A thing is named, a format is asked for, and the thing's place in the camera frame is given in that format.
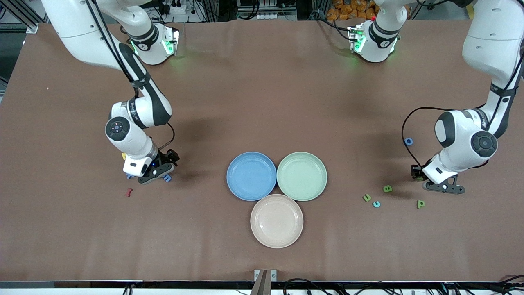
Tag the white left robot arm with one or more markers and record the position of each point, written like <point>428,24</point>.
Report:
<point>489,45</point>

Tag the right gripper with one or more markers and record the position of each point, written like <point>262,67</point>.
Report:
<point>165,157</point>

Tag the pale pink plate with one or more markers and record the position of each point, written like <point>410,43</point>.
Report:
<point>276,221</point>

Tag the metal table edge bracket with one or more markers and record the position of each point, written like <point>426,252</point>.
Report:
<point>265,282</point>

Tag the pile of orange fruits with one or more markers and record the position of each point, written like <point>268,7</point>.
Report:
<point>348,10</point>

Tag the green foam letter B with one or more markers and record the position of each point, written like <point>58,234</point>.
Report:
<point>385,189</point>

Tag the brown table cover sheet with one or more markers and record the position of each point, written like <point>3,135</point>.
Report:
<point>262,102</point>

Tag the aluminium frame post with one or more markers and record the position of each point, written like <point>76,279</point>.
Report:
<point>16,28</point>

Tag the black table edge rail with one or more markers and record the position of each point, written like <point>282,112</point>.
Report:
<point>82,284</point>

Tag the blue plate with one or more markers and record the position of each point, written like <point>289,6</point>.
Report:
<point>251,176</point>

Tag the light green plate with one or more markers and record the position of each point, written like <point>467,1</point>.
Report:
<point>302,176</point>

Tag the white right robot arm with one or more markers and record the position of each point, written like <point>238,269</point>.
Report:
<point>82,37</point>

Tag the white power strip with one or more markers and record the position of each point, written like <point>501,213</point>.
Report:
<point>176,9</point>
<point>270,16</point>

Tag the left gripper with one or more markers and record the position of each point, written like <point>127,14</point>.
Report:
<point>417,172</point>

